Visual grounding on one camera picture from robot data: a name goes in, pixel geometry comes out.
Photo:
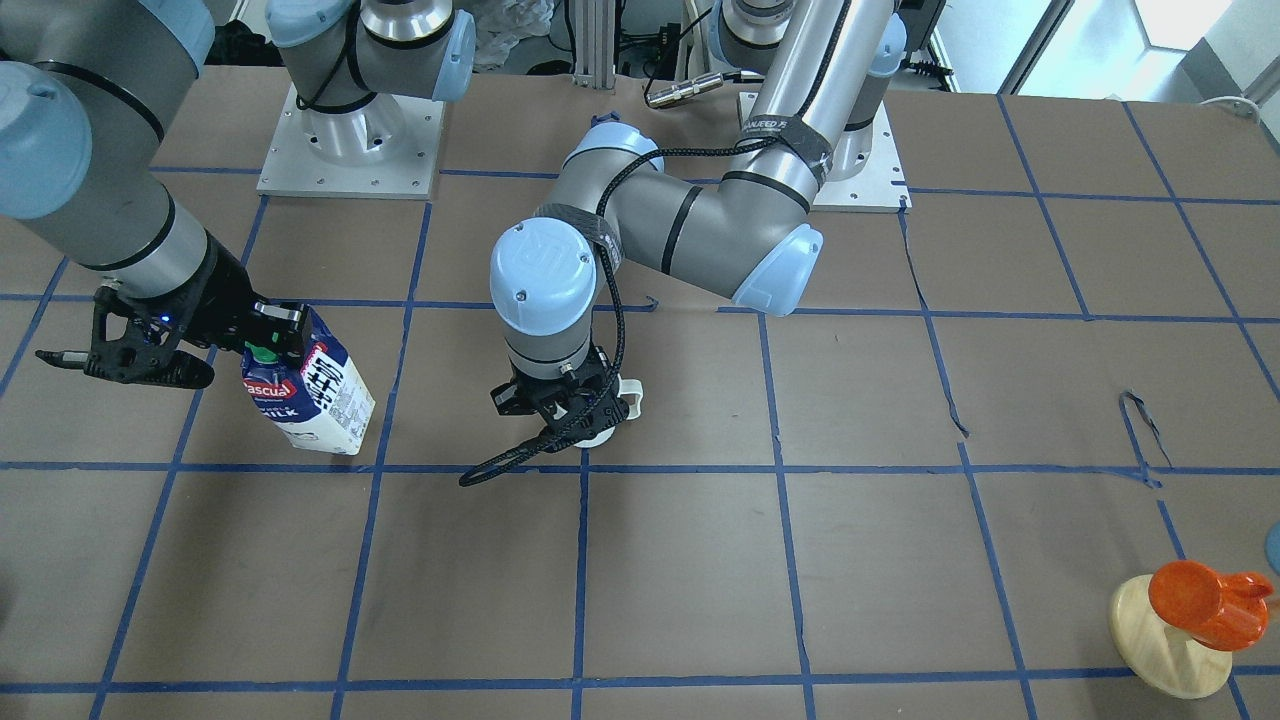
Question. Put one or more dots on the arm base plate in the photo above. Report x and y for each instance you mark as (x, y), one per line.
(866, 176)
(387, 150)

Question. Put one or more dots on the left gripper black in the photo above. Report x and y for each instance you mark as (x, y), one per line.
(507, 398)

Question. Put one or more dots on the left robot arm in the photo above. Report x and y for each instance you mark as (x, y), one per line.
(746, 239)

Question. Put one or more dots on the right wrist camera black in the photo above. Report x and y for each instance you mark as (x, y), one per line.
(127, 348)

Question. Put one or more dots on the aluminium frame post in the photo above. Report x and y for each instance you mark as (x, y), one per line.
(595, 30)

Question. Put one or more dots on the white mug grey inside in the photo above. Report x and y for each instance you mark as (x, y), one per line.
(624, 406)

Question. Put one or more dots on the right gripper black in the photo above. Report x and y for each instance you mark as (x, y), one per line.
(226, 302)

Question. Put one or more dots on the blue white milk carton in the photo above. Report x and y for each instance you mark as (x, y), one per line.
(300, 376)

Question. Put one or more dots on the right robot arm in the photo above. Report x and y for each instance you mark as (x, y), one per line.
(90, 89)

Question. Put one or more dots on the brown paper table cover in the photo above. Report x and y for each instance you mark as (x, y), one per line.
(911, 498)

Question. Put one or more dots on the orange mug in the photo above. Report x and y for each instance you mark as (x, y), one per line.
(1224, 612)

